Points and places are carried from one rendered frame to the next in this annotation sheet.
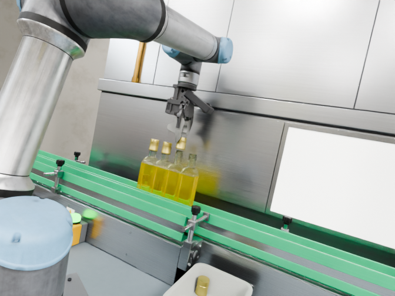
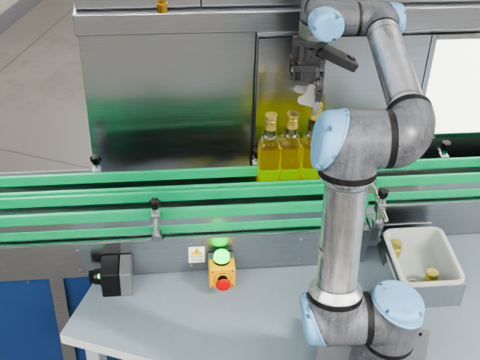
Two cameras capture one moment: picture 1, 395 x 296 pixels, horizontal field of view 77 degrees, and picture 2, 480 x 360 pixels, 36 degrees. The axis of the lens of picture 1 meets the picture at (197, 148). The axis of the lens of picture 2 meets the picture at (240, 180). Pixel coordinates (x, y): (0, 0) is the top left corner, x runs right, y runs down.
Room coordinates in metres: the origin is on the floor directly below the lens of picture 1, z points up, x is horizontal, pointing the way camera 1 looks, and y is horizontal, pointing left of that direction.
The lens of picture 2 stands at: (-0.42, 1.10, 2.22)
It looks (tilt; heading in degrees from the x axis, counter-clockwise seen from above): 38 degrees down; 329
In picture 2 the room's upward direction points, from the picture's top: 2 degrees clockwise
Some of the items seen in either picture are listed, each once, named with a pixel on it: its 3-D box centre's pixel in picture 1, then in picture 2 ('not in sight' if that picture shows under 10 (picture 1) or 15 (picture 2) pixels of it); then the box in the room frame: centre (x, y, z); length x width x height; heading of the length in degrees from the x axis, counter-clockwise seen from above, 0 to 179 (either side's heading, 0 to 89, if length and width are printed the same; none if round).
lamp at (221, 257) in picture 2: (74, 218); (221, 256); (0.85, 0.38, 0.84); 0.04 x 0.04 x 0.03
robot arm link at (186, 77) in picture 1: (187, 79); (314, 30); (0.92, 0.08, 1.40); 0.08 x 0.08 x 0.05
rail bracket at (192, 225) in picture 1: (196, 224); (378, 202); (0.73, -0.04, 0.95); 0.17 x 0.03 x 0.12; 156
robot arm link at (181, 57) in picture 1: (183, 48); (331, 18); (0.82, 0.11, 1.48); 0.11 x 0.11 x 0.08; 64
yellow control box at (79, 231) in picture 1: (71, 232); (221, 271); (0.84, 0.38, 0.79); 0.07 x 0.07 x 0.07; 66
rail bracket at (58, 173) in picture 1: (52, 177); (156, 226); (0.93, 0.53, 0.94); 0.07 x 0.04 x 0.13; 156
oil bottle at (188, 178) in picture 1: (185, 195); not in sight; (0.89, 0.01, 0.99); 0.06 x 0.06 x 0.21; 65
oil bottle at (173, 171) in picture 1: (171, 191); (309, 166); (0.91, 0.06, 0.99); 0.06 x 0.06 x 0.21; 67
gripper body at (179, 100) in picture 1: (182, 101); (308, 58); (0.92, 0.09, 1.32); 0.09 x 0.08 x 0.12; 64
